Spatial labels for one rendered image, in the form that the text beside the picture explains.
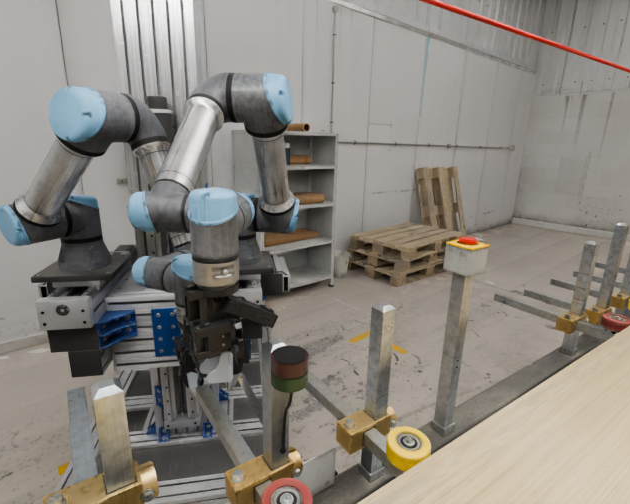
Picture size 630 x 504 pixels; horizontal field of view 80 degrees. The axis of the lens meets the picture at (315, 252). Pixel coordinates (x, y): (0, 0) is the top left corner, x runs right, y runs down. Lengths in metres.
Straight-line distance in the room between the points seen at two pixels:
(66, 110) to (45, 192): 0.26
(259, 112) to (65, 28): 2.41
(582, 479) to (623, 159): 7.56
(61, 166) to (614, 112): 8.00
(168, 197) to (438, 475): 0.67
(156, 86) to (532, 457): 1.42
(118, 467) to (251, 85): 0.78
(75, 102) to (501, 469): 1.09
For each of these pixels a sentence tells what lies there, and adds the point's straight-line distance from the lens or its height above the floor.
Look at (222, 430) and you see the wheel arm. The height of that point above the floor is 0.86.
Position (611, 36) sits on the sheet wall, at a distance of 8.55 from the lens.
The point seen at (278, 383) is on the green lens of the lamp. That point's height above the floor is 1.08.
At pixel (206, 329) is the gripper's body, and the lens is 0.64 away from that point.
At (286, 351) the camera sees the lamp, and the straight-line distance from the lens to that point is 0.62.
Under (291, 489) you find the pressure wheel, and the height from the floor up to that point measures 0.91.
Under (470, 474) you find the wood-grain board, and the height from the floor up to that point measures 0.90.
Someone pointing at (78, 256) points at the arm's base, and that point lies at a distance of 1.37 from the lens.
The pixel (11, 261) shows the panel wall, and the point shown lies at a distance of 3.24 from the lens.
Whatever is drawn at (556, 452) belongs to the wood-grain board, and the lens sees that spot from 0.90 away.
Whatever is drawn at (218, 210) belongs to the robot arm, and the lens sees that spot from 0.59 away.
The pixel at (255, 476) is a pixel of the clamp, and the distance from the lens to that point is 0.78.
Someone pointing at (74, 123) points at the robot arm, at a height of 1.47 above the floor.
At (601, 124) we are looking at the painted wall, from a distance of 8.33.
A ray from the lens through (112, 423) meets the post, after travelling 0.60.
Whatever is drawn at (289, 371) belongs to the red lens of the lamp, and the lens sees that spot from 0.60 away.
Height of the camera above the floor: 1.43
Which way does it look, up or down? 16 degrees down
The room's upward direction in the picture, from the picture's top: 1 degrees clockwise
